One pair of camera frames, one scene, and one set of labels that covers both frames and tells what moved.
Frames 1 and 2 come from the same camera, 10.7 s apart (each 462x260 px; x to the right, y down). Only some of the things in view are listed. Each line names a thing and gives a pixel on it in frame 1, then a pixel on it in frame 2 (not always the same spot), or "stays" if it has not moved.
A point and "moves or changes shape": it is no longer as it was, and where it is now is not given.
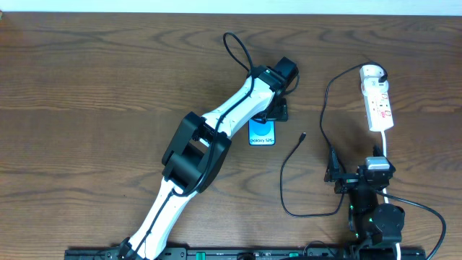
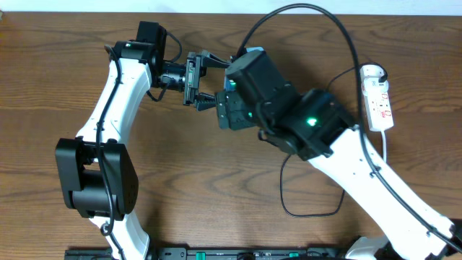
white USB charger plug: x=369 y=77 stays
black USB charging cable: x=330 y=147 stays
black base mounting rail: x=242 y=253 stays
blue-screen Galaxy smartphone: x=260 y=133 moves or changes shape
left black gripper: x=276 y=110 -> x=191 y=79
